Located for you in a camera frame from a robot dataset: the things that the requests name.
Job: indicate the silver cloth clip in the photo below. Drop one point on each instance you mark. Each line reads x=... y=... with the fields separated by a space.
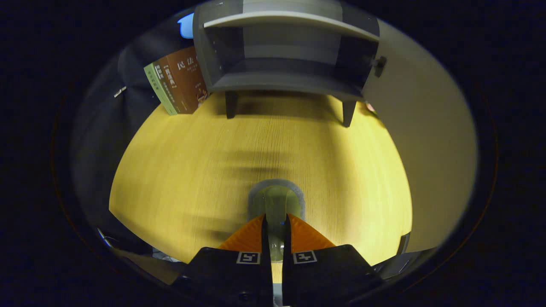
x=120 y=91

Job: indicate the black backdrop cloth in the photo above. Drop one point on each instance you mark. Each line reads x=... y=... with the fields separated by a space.
x=102 y=140

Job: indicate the grey cabinet body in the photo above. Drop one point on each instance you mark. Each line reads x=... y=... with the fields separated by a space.
x=281 y=81

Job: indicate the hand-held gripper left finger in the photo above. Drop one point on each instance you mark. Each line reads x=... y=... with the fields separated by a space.
x=230 y=277

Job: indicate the thick brown book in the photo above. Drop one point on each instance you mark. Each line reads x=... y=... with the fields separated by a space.
x=185 y=81

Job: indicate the small yellow-green round object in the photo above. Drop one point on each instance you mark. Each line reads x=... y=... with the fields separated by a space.
x=277 y=200

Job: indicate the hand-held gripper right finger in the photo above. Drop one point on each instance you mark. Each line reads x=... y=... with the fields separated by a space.
x=328 y=277

